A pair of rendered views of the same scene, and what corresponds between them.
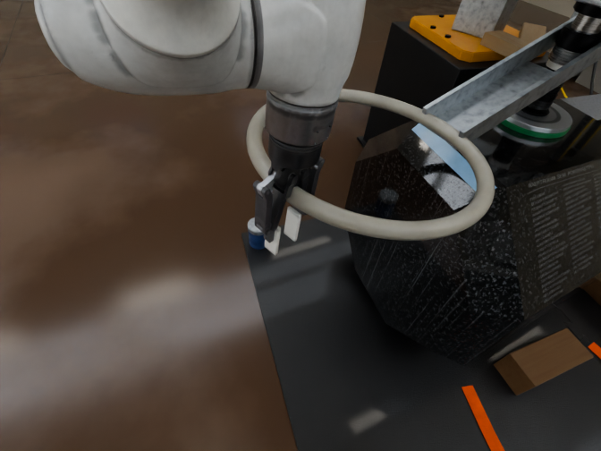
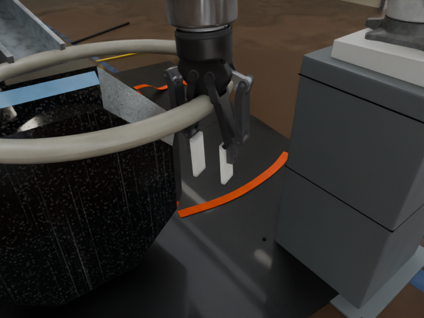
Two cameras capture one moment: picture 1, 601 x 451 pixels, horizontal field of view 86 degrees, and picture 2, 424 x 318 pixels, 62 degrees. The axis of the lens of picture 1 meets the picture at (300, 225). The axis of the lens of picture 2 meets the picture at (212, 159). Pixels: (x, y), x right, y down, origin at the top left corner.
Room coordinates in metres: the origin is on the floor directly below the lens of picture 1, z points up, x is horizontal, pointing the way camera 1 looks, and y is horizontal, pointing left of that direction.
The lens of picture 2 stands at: (0.46, 0.48, 1.15)
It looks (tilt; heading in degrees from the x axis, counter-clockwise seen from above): 36 degrees down; 259
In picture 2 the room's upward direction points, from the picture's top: straight up
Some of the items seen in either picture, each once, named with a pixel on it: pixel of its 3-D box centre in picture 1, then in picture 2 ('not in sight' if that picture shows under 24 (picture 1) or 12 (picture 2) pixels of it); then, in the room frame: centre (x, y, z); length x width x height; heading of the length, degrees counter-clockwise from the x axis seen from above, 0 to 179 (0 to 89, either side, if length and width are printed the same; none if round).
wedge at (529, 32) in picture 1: (532, 36); not in sight; (1.73, -0.99, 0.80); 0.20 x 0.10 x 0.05; 158
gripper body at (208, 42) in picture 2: (292, 159); (205, 60); (0.38, 0.02, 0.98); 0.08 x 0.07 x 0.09; 141
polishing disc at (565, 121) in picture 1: (531, 111); not in sight; (0.93, -0.65, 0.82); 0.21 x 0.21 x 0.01
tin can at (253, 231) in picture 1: (258, 233); not in sight; (0.98, 0.20, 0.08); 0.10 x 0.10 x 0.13
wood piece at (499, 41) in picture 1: (508, 45); not in sight; (1.56, -0.82, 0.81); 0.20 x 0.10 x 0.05; 30
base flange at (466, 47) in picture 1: (475, 34); not in sight; (1.82, -0.77, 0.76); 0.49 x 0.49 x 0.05; 22
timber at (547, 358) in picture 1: (542, 361); not in sight; (0.50, -0.96, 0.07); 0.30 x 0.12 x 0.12; 115
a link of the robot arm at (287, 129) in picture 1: (300, 113); (201, 2); (0.39, 0.01, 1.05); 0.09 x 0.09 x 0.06
